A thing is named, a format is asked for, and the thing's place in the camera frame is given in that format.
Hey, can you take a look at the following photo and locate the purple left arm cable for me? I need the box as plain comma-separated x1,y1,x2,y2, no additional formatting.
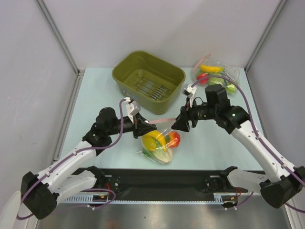
15,99,131,220

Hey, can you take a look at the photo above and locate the aluminium frame post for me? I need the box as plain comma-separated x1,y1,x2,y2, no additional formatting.
244,0,289,73
34,0,80,75

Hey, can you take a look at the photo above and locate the yellow fake lemon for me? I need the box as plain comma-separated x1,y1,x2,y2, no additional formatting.
142,131,162,151

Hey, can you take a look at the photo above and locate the large green fake apple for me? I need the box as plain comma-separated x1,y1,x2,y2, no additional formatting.
208,73,226,87

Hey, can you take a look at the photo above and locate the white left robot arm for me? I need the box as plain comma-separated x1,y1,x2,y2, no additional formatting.
20,107,157,219

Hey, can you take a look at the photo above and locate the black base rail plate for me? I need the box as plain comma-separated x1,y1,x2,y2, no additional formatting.
87,166,250,203

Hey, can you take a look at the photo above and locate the olive green plastic bin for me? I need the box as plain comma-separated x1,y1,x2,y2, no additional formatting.
112,51,186,115

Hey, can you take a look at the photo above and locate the clear zip top bag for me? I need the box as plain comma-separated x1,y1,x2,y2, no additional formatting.
137,118,182,165

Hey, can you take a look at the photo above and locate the yellow fake banana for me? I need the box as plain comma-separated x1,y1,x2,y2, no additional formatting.
200,64,224,73
152,130,166,151

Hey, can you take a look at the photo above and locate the red fake tomato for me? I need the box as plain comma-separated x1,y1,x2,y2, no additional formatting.
197,73,208,85
165,131,181,148

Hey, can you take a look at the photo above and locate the small green fake apple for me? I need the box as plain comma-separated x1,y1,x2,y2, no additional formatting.
225,82,237,94

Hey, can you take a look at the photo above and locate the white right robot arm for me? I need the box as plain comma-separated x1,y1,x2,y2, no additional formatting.
172,84,305,208

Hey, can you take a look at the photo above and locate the far clear zip bag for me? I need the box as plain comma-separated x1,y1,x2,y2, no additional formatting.
191,54,240,94

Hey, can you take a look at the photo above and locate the clear zip bag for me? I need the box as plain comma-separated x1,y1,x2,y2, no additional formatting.
191,54,240,94
137,118,182,165

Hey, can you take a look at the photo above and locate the left aluminium frame post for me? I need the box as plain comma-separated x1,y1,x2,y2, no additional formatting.
34,0,80,75

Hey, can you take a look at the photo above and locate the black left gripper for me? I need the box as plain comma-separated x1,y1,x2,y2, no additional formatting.
107,113,156,139

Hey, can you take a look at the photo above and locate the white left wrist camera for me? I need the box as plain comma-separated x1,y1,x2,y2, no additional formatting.
125,97,141,123

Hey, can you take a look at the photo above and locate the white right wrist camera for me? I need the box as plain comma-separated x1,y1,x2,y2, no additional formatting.
181,84,197,104

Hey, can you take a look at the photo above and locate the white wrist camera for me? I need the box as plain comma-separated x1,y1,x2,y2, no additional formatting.
181,84,197,104
125,97,141,123

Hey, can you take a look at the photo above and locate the fake napa cabbage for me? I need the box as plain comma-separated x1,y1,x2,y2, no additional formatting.
142,148,174,164

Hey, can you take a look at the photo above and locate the right aluminium frame post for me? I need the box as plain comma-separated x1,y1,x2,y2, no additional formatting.
244,0,289,73

